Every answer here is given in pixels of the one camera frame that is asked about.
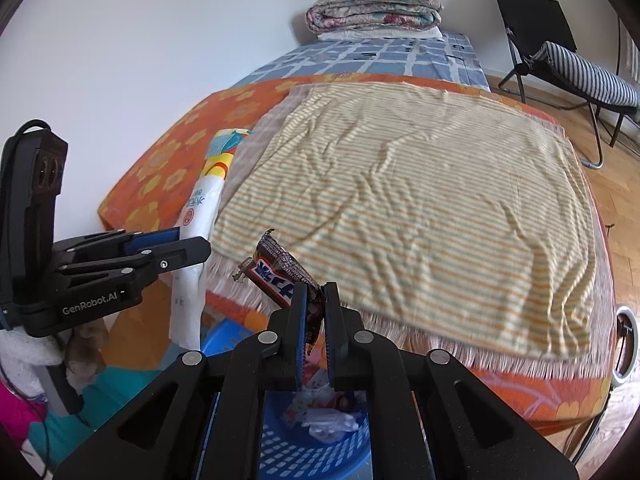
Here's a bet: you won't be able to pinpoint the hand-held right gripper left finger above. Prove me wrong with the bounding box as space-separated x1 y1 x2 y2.
52 282 311 480

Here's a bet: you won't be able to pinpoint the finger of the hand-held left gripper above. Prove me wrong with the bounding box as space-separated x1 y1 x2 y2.
52 227 182 262
57 236 212 289

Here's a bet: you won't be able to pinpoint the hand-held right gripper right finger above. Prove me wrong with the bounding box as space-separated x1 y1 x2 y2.
322 282 578 480

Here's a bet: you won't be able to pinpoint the white packet with colourful end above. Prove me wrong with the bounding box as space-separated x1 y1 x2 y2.
169 129 253 351

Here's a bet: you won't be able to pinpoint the dark brown chocolate bar wrapper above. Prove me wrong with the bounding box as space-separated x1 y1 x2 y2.
232 228 326 361

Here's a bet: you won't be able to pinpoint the blue plastic basket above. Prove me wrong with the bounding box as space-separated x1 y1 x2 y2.
200 317 373 480

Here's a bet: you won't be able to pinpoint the person's left hand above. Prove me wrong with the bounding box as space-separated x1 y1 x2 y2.
64 319 109 392

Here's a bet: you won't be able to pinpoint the orange floral bedsheet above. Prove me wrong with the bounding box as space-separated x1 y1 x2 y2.
97 72 613 436

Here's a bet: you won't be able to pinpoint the crumpled white wrappers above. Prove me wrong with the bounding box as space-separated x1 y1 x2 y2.
282 355 366 441

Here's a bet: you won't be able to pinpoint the teal mat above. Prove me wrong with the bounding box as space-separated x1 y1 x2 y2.
27 362 171 466

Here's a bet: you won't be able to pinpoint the striped yellow towel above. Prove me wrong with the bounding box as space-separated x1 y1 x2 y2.
205 82 613 378

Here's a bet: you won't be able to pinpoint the pink cloth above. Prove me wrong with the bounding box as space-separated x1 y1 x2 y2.
0 377 48 461

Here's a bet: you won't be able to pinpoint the blue plaid bedsheet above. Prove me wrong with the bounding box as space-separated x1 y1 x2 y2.
240 30 488 92

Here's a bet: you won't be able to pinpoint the white round appliance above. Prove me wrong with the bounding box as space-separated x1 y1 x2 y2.
612 305 638 388

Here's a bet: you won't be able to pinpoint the folded floral quilt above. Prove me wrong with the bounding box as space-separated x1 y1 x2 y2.
306 0 444 35

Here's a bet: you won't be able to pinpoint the striped chair cushion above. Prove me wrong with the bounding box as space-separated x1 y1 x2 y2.
531 41 640 111

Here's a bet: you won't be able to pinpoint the black folding chair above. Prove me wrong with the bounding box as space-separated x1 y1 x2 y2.
489 0 640 168

